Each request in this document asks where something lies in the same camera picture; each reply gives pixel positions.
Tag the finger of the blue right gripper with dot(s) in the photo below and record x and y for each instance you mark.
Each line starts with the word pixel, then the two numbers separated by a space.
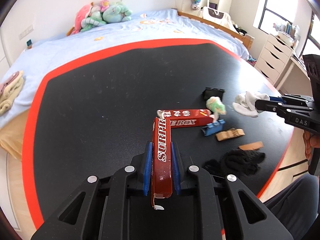
pixel 278 99
pixel 268 105

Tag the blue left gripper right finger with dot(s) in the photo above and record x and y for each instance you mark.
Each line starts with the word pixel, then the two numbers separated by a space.
pixel 175 170

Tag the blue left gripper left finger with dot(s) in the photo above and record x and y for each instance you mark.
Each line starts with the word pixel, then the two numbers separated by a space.
pixel 147 169

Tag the red surprise box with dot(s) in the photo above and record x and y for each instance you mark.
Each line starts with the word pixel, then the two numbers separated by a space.
pixel 161 174
pixel 187 117

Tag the white tissue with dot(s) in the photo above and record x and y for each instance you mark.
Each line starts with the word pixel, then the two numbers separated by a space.
pixel 244 103

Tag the small black sock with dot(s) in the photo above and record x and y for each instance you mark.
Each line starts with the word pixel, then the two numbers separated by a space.
pixel 213 167

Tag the wooden clothespin brown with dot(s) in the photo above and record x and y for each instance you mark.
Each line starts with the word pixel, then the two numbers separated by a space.
pixel 252 146

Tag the large black sock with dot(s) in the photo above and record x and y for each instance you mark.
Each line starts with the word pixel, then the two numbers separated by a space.
pixel 242 162

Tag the person's right hand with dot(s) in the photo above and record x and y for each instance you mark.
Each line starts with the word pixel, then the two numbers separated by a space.
pixel 310 141

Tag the white desk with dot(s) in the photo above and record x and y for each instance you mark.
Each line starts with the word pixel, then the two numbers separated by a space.
pixel 294 79

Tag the white drawer cabinet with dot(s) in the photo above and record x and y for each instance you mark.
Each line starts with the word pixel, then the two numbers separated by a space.
pixel 273 59

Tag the green white crumpled paper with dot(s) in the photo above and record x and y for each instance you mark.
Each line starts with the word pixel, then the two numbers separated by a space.
pixel 215 105

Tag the black binder clip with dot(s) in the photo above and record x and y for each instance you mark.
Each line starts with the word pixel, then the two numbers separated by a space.
pixel 209 92

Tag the blue binder clip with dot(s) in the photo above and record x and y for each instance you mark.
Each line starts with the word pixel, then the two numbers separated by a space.
pixel 213 128

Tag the red edged black table mat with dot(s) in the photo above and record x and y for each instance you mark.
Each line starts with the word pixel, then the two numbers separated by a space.
pixel 93 114

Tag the white tote bag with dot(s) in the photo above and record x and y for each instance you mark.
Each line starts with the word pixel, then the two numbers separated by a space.
pixel 218 17

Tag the bed with blue sheet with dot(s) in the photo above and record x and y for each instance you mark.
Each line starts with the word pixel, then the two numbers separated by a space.
pixel 49 54

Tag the striped green plush toy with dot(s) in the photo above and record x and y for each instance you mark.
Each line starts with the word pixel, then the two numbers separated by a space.
pixel 95 20

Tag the folded cream pink blankets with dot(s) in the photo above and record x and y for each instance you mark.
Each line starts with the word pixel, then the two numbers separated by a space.
pixel 10 89

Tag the pink plush toy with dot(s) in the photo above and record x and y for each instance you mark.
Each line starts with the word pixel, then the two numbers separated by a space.
pixel 82 14

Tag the black camera box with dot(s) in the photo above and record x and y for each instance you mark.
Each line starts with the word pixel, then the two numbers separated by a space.
pixel 312 64

